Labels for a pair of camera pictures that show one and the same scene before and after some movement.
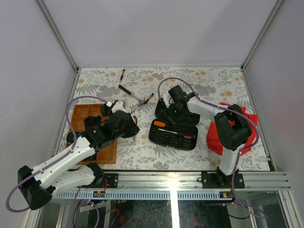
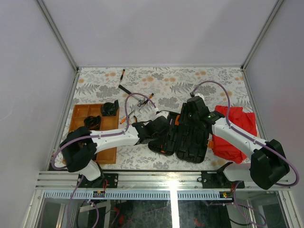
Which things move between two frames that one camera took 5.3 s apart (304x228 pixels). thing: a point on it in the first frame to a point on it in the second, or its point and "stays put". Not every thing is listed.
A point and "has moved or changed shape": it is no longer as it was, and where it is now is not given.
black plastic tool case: (182, 136) has moved or changed shape
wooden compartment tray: (107, 154) stays put
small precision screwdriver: (121, 76) stays put
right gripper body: (173, 110) to (192, 118)
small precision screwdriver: (150, 97) stays put
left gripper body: (129, 130) to (158, 137)
